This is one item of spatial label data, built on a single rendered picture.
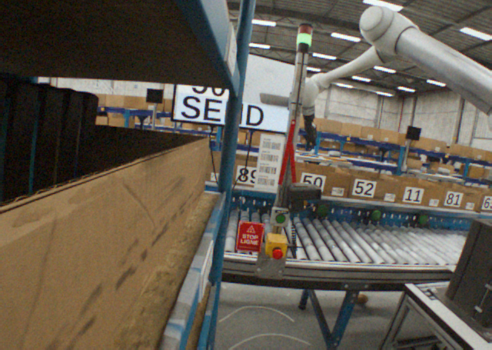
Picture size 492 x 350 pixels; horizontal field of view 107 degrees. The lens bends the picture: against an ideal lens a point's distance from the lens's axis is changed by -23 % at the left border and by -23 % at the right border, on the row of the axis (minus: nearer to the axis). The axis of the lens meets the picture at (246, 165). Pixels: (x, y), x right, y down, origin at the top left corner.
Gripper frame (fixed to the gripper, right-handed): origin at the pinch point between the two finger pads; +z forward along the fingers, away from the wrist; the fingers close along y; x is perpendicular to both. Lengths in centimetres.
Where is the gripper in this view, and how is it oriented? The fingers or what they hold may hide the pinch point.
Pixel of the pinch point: (311, 140)
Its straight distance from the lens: 156.5
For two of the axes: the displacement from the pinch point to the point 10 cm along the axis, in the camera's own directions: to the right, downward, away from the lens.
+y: 2.6, 5.4, -8.0
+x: 9.3, -3.6, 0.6
